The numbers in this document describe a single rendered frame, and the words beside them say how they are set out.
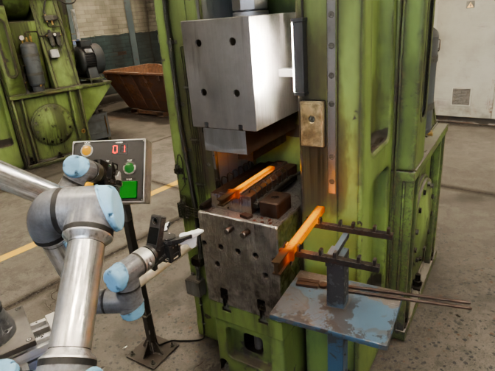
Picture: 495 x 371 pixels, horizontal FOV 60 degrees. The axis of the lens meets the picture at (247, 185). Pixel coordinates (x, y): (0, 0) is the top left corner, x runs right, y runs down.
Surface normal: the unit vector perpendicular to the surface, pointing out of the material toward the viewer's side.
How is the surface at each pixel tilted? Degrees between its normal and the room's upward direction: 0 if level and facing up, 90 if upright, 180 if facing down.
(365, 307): 0
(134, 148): 60
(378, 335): 0
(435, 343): 0
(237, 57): 90
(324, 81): 90
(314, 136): 90
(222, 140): 90
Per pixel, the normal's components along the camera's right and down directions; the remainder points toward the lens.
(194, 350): -0.07, -0.93
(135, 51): 0.77, 0.18
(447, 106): -0.60, 0.34
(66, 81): 0.66, 0.04
